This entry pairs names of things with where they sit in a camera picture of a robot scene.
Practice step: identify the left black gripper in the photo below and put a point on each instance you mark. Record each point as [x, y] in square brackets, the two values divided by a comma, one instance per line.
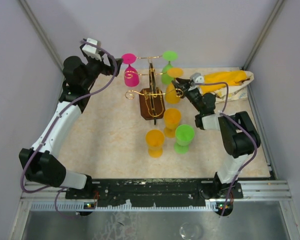
[113, 69]

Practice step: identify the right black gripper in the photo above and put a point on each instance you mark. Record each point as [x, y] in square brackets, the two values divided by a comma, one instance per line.
[180, 90]

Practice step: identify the orange wine glass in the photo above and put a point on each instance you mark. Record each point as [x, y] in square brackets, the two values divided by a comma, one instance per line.
[155, 140]
[172, 118]
[170, 93]

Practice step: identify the pink wine glass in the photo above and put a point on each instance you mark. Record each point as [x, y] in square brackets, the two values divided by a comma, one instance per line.
[131, 76]

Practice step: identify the green wine glass front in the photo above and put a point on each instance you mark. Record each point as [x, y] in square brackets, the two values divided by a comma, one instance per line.
[184, 135]

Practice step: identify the orange wine glass front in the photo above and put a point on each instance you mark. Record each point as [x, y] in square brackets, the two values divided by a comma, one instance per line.
[155, 140]

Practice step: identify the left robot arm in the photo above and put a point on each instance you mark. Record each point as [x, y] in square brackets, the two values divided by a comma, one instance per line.
[40, 162]

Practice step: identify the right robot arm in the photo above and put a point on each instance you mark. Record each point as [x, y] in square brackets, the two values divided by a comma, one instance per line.
[238, 133]

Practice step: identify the yellow patterned cloth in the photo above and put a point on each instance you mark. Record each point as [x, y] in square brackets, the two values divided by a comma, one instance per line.
[237, 81]

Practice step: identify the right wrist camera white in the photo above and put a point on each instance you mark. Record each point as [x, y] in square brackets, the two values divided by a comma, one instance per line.
[196, 80]

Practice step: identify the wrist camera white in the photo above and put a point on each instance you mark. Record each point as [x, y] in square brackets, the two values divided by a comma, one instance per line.
[196, 80]
[91, 51]

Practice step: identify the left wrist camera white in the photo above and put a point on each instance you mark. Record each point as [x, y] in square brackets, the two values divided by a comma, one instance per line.
[91, 51]

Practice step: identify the gold wire glass rack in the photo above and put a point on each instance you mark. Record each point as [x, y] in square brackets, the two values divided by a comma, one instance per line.
[151, 99]

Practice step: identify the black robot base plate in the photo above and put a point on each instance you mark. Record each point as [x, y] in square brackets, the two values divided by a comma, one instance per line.
[152, 192]

